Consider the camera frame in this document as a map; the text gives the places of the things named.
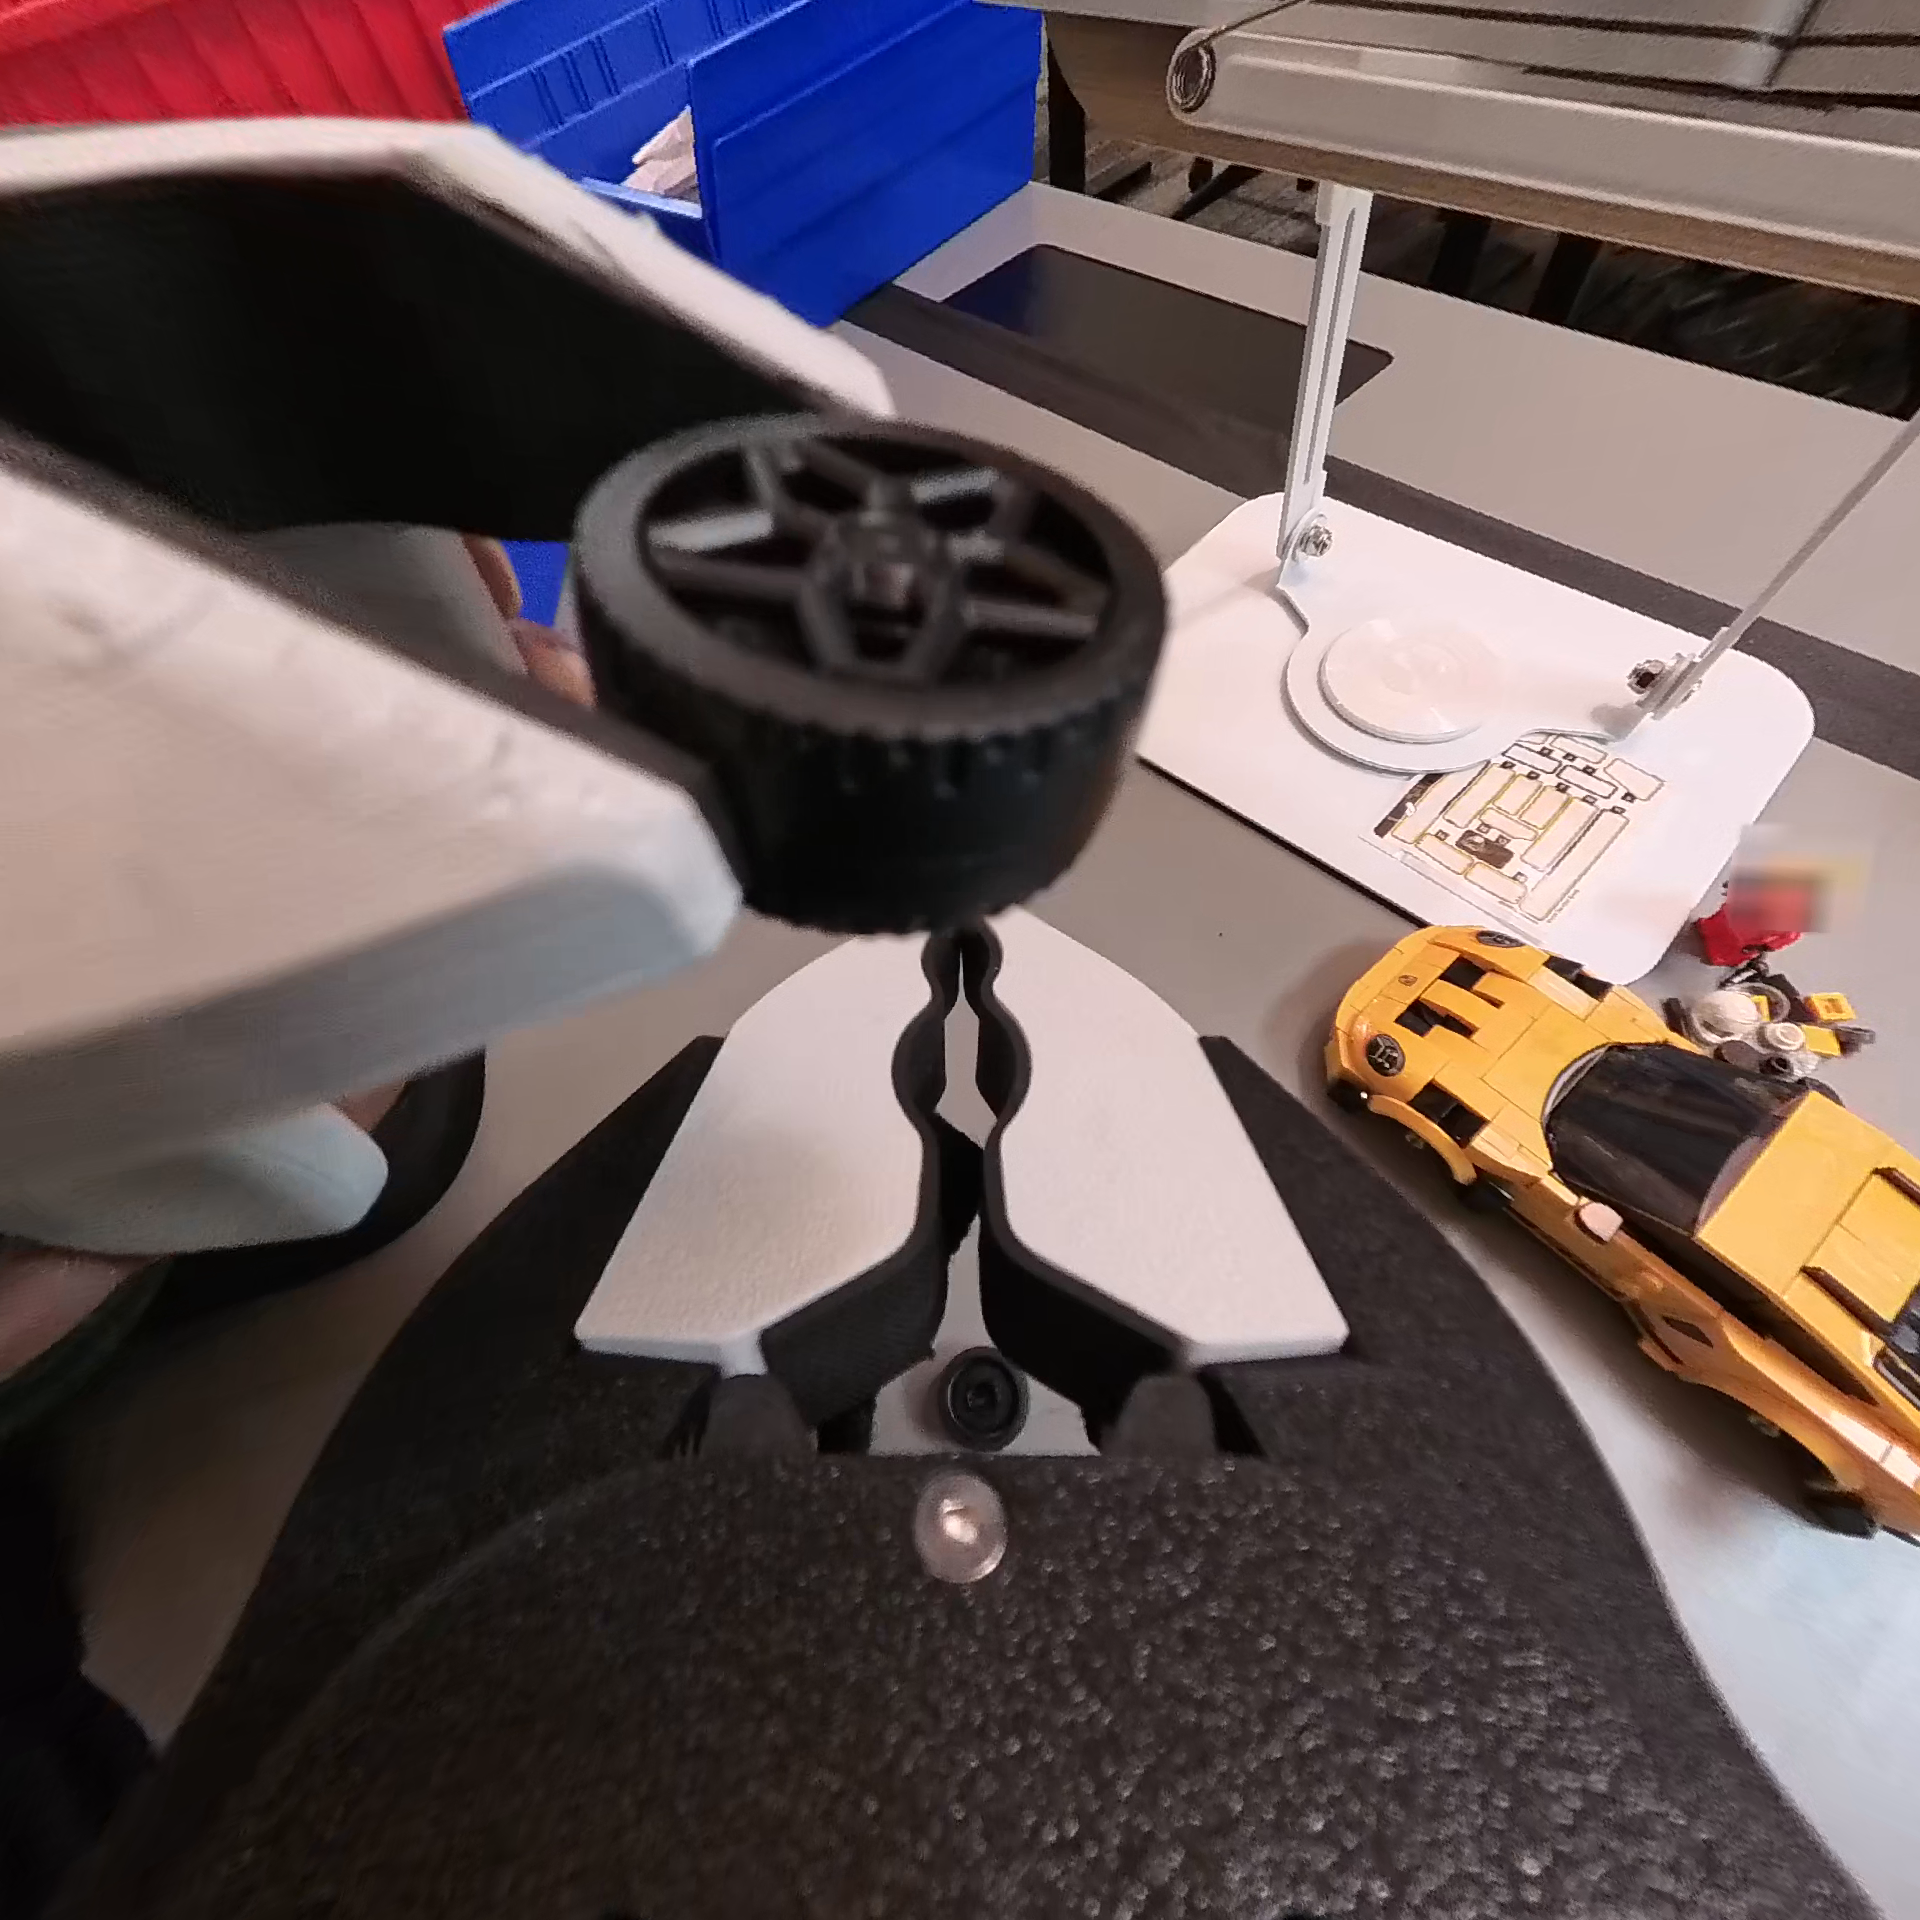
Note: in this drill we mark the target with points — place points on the red plastic bin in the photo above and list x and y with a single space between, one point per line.
224 54

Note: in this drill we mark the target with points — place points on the white metal book stand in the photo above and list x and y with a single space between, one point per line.
1245 601

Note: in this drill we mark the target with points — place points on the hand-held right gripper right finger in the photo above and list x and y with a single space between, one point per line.
1170 1201

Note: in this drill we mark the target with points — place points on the lego sticker sheet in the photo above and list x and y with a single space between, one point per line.
1529 819

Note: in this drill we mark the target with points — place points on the small white yellow lego piece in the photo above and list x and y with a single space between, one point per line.
1757 1021

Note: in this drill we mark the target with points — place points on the black lego wheel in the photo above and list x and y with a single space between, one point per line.
984 1395
869 662

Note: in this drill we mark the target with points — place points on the person's left hand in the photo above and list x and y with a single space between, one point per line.
45 1290

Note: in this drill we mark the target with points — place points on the red lego minifigure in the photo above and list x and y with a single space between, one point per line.
1725 945

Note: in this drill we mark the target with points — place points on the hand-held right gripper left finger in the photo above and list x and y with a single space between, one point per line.
751 1201

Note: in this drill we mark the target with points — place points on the yellow lego car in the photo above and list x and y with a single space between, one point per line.
1652 1201

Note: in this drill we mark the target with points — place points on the blue plastic storage bin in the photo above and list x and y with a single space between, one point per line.
556 61
869 150

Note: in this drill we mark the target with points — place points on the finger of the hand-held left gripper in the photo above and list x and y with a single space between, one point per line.
300 841
375 330

